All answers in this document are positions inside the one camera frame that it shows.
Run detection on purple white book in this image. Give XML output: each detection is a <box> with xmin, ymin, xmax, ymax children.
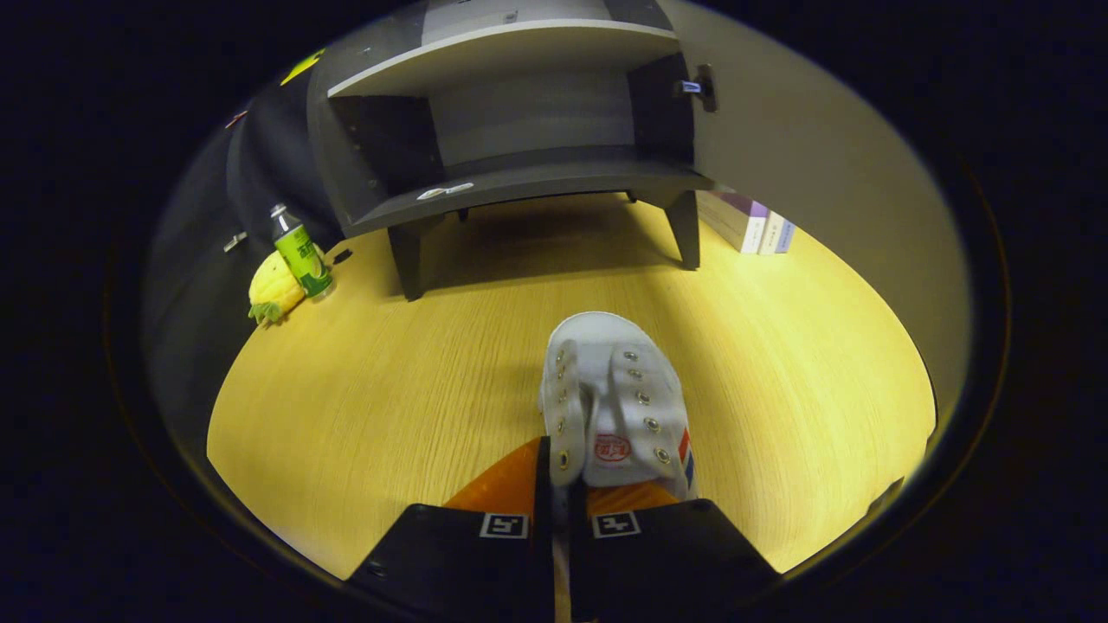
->
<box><xmin>696</xmin><ymin>189</ymin><xmax>770</xmax><ymax>255</ymax></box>

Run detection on black backdrop cloth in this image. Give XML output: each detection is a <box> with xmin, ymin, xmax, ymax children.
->
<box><xmin>143</xmin><ymin>48</ymin><xmax>349</xmax><ymax>451</ymax></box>

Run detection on white canvas shoe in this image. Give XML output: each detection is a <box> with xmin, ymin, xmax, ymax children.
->
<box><xmin>538</xmin><ymin>311</ymin><xmax>699</xmax><ymax>504</ymax></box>

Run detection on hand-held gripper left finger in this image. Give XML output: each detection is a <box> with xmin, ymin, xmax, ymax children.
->
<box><xmin>346</xmin><ymin>437</ymin><xmax>556</xmax><ymax>623</ymax></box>

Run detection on green label drink bottle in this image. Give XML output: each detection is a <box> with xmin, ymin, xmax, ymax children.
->
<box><xmin>268</xmin><ymin>203</ymin><xmax>335</xmax><ymax>300</ymax></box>

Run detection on yellow pineapple plush toy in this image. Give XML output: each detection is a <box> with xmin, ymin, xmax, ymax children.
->
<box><xmin>248</xmin><ymin>246</ymin><xmax>328</xmax><ymax>328</ymax></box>

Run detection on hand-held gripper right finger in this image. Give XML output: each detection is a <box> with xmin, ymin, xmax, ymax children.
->
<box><xmin>567</xmin><ymin>480</ymin><xmax>780</xmax><ymax>623</ymax></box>

